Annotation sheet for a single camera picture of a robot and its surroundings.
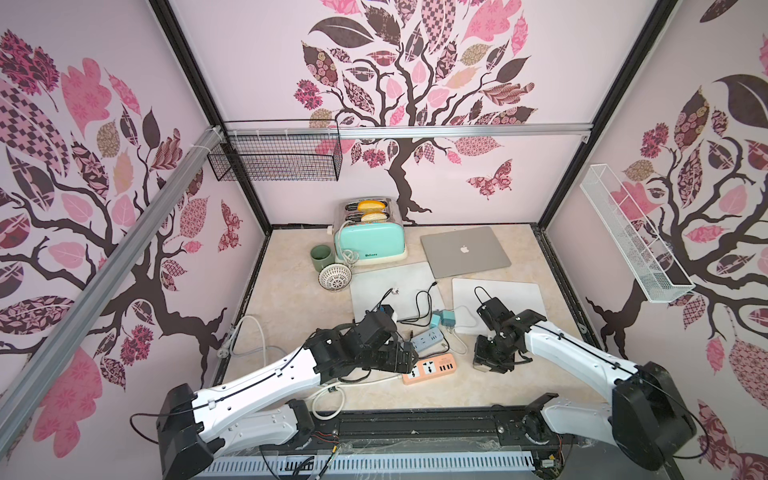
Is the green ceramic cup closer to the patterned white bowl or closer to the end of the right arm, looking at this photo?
the patterned white bowl

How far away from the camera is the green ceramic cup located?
105 centimetres

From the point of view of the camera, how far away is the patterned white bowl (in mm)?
1019
